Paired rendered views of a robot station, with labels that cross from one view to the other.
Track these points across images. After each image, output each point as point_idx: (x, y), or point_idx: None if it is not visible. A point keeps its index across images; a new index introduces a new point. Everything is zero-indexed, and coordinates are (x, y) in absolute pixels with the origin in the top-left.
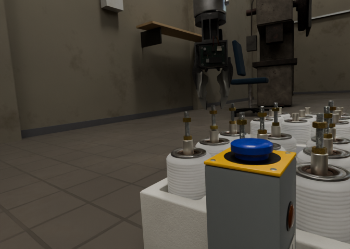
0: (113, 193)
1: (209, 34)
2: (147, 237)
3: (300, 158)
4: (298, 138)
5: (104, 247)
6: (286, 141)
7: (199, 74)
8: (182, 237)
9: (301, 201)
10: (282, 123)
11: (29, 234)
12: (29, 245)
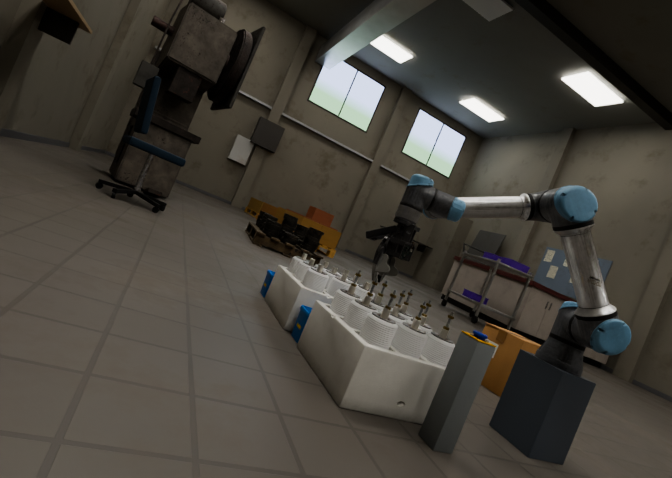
0: (192, 339)
1: (412, 239)
2: (355, 380)
3: None
4: None
5: (292, 398)
6: None
7: (382, 254)
8: (386, 376)
9: (443, 352)
10: (337, 280)
11: (206, 399)
12: (232, 409)
